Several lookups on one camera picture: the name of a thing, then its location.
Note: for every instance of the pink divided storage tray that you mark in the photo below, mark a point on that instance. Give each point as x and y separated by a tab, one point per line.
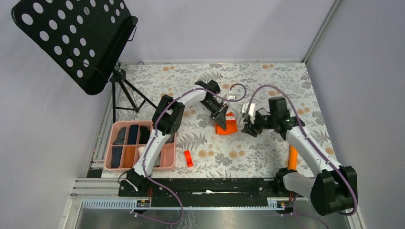
165	161

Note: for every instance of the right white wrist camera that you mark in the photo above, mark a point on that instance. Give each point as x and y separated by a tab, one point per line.
248	111

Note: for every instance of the orange rolled cloth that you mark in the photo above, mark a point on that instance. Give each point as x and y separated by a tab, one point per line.
129	156

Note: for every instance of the striped dark rolled cloth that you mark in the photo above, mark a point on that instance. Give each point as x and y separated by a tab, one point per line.
120	137

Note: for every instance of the blue rolled cloth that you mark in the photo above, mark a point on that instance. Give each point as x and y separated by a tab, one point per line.
116	156

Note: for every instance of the small red block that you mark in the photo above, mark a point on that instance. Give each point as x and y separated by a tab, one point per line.
188	158

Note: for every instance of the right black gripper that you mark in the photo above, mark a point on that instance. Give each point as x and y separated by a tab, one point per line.
249	127

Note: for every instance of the black perforated music stand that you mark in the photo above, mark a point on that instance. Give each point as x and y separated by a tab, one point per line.
84	37

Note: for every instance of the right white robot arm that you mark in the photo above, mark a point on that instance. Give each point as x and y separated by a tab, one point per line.
334	187

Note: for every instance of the pink rolled cloth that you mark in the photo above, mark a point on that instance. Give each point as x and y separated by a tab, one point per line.
141	151

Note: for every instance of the navy rolled cloth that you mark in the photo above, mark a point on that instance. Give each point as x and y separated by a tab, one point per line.
133	134

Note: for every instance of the floral tablecloth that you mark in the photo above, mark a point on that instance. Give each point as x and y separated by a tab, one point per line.
237	155

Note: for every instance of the black rolled cloth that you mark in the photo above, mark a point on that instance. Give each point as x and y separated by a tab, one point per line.
144	134

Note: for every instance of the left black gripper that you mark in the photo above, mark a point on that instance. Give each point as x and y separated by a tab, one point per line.
218	115

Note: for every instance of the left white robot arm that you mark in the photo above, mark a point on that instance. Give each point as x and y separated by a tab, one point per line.
167	121

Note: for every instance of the grey striped underwear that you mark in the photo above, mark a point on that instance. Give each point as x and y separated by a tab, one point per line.
171	139

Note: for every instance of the orange underwear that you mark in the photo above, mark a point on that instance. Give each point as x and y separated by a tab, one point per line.
230	123

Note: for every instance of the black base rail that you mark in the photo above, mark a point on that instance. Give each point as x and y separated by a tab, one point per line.
209	192

